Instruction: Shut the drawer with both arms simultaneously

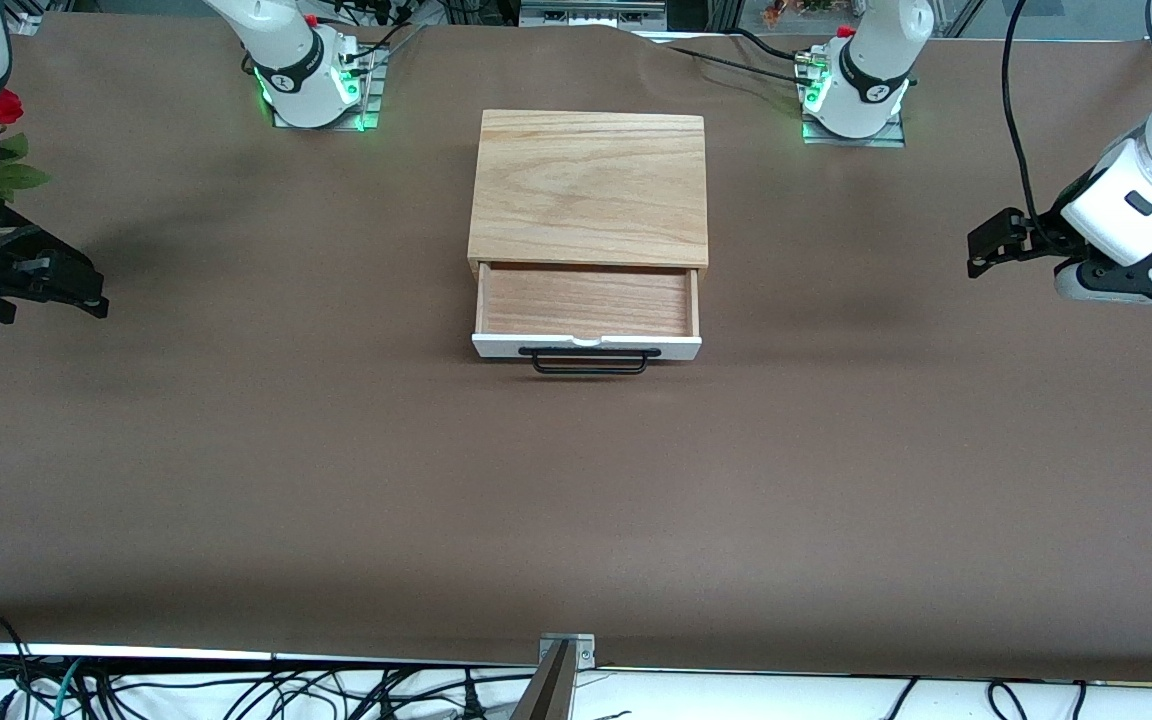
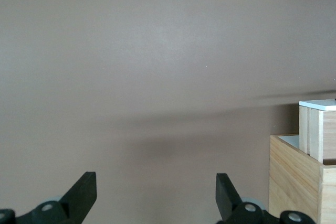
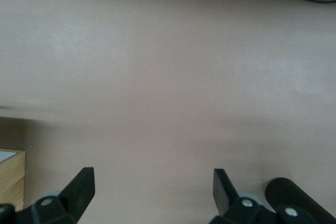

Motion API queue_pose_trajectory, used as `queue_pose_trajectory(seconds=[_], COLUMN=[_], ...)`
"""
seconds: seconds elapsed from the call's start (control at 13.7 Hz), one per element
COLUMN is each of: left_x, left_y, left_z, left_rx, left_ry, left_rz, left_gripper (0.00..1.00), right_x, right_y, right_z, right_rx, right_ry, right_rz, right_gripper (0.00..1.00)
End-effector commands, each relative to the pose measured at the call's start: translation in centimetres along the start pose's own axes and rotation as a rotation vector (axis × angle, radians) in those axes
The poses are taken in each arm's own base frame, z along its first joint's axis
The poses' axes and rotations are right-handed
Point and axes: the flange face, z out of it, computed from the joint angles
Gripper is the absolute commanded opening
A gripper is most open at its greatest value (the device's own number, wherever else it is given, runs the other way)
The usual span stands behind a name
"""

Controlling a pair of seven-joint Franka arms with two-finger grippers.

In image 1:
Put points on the wooden drawer cabinet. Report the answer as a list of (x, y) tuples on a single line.
[(586, 190)]

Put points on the brown table cover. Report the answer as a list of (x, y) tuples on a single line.
[(576, 500)]

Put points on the aluminium background frame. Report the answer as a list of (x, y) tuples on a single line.
[(591, 15)]

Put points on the grey metal edge bracket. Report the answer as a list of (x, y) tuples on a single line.
[(586, 655)]

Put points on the slanted metal pole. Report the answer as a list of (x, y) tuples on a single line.
[(548, 695)]

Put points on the black cylindrical vase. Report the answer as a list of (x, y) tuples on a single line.
[(61, 250)]

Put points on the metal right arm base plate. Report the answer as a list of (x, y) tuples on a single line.
[(368, 90)]

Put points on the wooden drawer with white front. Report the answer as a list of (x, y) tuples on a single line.
[(586, 300)]

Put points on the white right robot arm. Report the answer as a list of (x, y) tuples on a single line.
[(286, 60)]

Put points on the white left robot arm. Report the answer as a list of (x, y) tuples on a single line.
[(871, 60)]

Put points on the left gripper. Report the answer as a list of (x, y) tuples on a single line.
[(1044, 238)]

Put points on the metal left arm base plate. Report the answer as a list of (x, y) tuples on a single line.
[(886, 138)]

